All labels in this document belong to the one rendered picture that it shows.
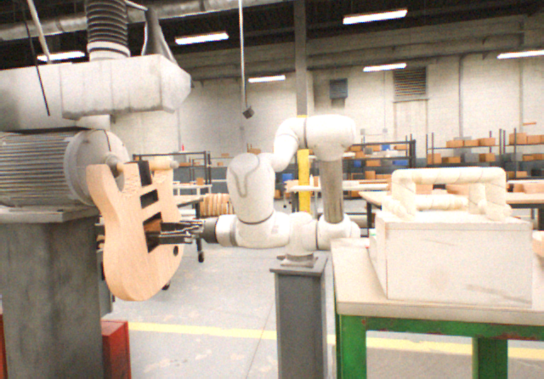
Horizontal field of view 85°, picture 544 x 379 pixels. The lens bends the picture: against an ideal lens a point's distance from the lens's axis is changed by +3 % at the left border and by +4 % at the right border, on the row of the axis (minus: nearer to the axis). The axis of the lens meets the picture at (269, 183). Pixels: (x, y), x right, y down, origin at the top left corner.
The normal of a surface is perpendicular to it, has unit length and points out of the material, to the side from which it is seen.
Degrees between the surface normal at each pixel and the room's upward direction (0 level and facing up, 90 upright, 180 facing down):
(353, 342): 90
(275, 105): 90
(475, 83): 90
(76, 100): 90
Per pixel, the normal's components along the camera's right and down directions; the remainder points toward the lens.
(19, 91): -0.18, 0.06
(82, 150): 0.78, -0.20
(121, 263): 0.98, -0.05
